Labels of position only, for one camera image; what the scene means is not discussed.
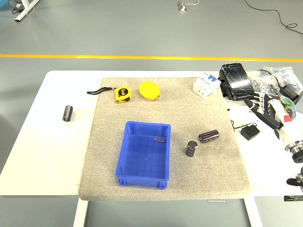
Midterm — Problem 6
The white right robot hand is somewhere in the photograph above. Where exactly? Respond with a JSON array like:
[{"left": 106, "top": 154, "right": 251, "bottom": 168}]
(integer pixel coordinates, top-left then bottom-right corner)
[{"left": 243, "top": 93, "right": 303, "bottom": 147}]

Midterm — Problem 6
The dark brown cylindrical battery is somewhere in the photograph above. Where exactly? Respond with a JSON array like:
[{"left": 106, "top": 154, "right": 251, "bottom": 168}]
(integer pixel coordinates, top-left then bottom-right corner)
[
  {"left": 62, "top": 105, "right": 73, "bottom": 122},
  {"left": 186, "top": 140, "right": 198, "bottom": 157},
  {"left": 198, "top": 129, "right": 220, "bottom": 144}
]

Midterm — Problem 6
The blue plastic box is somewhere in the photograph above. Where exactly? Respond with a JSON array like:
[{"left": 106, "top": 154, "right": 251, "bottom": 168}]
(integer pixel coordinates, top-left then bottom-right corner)
[{"left": 115, "top": 121, "right": 171, "bottom": 190}]

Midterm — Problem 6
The light blue bowl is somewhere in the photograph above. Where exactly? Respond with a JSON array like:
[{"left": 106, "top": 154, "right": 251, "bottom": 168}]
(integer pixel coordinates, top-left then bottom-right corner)
[{"left": 279, "top": 94, "right": 298, "bottom": 120}]

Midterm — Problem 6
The small black power adapter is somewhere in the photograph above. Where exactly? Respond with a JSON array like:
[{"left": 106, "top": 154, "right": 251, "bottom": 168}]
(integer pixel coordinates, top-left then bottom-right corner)
[{"left": 233, "top": 120, "right": 261, "bottom": 141}]

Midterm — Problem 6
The large black power adapter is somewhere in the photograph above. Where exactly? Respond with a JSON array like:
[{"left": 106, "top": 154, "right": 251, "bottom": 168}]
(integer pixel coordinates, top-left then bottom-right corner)
[{"left": 279, "top": 85, "right": 300, "bottom": 104}]

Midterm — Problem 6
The clear bag of metal nuts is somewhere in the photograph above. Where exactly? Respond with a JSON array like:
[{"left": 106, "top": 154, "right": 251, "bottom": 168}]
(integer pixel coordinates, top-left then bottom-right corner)
[{"left": 248, "top": 70, "right": 279, "bottom": 95}]

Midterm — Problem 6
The clear bag with blue print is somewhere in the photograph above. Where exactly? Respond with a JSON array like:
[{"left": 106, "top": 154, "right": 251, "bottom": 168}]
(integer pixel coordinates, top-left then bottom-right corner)
[{"left": 262, "top": 66, "right": 303, "bottom": 95}]

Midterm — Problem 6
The black wrapped device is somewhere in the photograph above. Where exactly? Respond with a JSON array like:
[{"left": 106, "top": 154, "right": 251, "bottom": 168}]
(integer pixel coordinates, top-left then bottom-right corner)
[{"left": 218, "top": 62, "right": 258, "bottom": 102}]

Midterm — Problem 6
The white right table leg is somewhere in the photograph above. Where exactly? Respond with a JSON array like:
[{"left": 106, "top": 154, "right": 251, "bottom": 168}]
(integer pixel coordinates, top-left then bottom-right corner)
[{"left": 243, "top": 196, "right": 263, "bottom": 227}]

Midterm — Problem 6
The white table leg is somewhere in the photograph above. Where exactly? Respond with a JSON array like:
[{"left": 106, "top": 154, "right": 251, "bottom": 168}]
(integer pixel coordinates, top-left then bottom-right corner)
[
  {"left": 243, "top": 196, "right": 263, "bottom": 227},
  {"left": 72, "top": 195, "right": 89, "bottom": 227}
]

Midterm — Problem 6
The white circuit breaker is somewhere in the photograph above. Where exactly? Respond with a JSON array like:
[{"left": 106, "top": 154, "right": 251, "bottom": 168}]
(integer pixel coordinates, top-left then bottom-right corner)
[{"left": 192, "top": 74, "right": 220, "bottom": 99}]

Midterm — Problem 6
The grey-brown mat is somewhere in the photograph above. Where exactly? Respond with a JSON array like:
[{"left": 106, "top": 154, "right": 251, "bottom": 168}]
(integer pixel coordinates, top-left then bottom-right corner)
[{"left": 78, "top": 77, "right": 251, "bottom": 201}]

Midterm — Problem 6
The yellow lemon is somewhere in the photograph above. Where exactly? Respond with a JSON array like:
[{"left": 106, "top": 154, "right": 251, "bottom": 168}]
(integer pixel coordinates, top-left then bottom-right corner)
[{"left": 139, "top": 81, "right": 161, "bottom": 101}]

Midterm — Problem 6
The yellow tape measure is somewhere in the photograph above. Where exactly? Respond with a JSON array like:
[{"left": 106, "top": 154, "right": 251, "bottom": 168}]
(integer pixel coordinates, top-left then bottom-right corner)
[{"left": 86, "top": 86, "right": 133, "bottom": 104}]

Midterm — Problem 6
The white left table leg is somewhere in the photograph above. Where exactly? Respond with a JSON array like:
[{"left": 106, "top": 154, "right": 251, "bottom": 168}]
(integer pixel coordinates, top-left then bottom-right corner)
[{"left": 72, "top": 195, "right": 89, "bottom": 227}]

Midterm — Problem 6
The white desk foot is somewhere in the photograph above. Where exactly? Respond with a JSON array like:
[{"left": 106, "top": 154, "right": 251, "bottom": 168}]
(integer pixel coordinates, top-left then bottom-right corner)
[{"left": 14, "top": 0, "right": 40, "bottom": 22}]

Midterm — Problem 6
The black floor cable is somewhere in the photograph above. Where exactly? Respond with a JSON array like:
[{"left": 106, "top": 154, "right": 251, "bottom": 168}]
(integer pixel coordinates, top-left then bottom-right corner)
[{"left": 243, "top": 0, "right": 303, "bottom": 36}]

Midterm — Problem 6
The black cable bundle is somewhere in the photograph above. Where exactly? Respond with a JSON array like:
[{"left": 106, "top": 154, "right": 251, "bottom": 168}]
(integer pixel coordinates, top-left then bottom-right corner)
[{"left": 10, "top": 2, "right": 24, "bottom": 14}]

